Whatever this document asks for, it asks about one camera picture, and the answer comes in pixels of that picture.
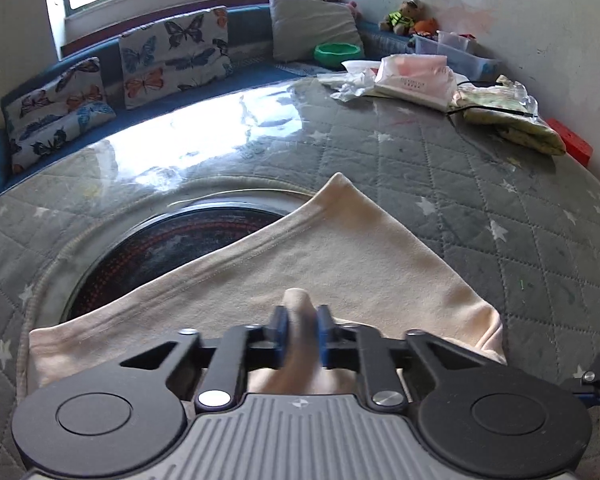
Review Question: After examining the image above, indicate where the grey quilted star table cover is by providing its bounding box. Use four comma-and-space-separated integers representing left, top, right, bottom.
0, 74, 600, 480

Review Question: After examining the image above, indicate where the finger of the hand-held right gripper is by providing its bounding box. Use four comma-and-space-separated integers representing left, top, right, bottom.
570, 339, 600, 409

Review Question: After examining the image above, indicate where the green bowl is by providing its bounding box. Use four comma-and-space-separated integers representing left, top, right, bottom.
313, 42, 365, 69

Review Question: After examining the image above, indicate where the blue bench seat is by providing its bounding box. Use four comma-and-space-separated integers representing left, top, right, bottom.
0, 4, 417, 207

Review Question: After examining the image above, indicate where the red box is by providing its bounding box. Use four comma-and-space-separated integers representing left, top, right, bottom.
544, 118, 594, 167

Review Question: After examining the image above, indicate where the crumpled white plastic bag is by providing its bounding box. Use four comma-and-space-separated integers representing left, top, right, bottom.
317, 57, 387, 104

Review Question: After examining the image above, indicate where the round black table heater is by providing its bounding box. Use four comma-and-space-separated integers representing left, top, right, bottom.
62, 199, 312, 324

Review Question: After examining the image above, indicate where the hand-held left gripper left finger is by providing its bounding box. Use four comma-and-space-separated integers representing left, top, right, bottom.
119, 305, 288, 412

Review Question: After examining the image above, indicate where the large butterfly print cushion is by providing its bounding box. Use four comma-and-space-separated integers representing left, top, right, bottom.
118, 5, 234, 110

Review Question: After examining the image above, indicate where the small butterfly print cushion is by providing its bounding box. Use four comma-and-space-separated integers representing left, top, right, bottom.
0, 57, 117, 176

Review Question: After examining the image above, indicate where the clear plastic storage box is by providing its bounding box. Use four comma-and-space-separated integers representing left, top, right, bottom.
412, 29, 501, 81

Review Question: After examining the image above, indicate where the orange plush toy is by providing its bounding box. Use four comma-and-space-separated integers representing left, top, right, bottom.
408, 17, 440, 39

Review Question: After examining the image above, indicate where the pink and white bag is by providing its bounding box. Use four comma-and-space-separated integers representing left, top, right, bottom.
372, 52, 464, 111

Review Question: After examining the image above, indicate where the yellow floral cloth bundle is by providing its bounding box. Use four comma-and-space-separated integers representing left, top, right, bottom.
454, 74, 567, 157

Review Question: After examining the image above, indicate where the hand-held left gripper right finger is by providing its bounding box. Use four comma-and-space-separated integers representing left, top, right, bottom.
318, 304, 500, 414

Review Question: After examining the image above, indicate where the grey square cushion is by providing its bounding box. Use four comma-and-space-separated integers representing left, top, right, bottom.
268, 0, 365, 64

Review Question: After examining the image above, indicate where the teddy bear in yellow vest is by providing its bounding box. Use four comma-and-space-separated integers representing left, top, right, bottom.
378, 0, 426, 36

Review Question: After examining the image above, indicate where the cream garment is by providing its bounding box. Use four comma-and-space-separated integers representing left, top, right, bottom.
17, 172, 509, 402

